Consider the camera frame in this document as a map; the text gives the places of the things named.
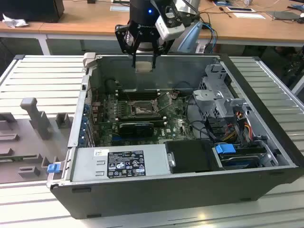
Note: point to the black RAM slot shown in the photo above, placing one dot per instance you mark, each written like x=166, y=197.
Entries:
x=142, y=90
x=142, y=93

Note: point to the blue booklet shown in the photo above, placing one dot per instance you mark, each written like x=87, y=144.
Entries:
x=223, y=2

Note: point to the black plastic bay shroud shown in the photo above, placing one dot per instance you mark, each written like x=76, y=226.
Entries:
x=190, y=156

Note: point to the hard disk drive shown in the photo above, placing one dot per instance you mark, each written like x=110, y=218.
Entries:
x=237, y=162

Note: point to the crumpled white paper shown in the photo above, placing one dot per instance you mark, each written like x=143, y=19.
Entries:
x=14, y=22

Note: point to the smartphone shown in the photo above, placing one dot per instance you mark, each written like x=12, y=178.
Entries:
x=240, y=9

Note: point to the silver metal bracket box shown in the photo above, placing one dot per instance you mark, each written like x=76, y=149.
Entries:
x=204, y=95

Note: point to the blue disk carrier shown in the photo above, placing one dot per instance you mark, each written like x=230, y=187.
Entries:
x=224, y=149

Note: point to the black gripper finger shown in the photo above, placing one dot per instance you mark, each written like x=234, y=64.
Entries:
x=164, y=48
x=123, y=38

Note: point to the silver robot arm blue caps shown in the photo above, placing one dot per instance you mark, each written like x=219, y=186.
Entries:
x=187, y=4

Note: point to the black open PC case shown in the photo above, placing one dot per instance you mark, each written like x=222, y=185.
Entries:
x=166, y=197

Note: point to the black graphics card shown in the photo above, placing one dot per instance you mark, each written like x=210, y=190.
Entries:
x=136, y=130

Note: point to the green RAM stick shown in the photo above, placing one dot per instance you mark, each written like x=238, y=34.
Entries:
x=137, y=116
x=8, y=158

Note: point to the silver power supply unit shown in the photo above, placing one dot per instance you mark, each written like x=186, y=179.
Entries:
x=85, y=166

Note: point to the white paper sheet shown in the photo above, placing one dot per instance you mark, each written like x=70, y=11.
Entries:
x=120, y=7
x=249, y=15

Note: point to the CPU socket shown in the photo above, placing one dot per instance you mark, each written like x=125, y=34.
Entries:
x=142, y=107

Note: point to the black computer tower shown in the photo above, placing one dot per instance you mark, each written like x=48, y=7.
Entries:
x=31, y=9

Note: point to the dark closed laptop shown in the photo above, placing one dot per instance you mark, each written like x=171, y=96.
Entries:
x=283, y=15

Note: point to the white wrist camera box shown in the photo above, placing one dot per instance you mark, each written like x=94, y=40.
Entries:
x=169, y=31

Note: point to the blue plastic release latch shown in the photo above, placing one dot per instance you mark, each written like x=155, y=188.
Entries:
x=53, y=168

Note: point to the small square CPU plate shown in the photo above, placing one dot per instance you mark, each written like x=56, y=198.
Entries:
x=143, y=66

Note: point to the wooden desk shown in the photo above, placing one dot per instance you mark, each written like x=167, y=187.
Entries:
x=59, y=28

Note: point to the silver metal drive cage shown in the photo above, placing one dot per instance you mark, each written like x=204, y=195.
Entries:
x=217, y=71

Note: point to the green motherboard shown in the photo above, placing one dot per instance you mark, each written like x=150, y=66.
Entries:
x=175, y=123

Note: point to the grey parts rack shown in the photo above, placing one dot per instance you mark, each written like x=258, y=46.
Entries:
x=28, y=142

